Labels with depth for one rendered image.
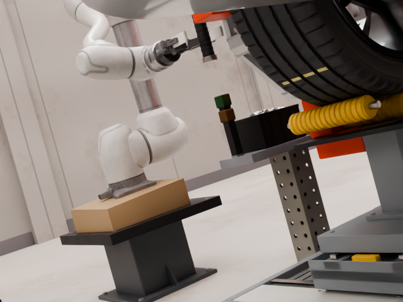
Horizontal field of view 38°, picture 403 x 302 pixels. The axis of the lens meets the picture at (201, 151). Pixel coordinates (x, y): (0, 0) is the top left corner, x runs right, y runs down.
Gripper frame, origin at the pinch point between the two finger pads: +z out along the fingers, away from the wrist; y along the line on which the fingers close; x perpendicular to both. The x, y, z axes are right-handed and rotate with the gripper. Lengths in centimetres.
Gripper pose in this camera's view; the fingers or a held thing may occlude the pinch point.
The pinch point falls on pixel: (202, 34)
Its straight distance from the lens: 172.5
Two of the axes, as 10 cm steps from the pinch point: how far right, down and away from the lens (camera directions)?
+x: -2.7, -9.6, -0.3
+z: 5.8, -1.4, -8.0
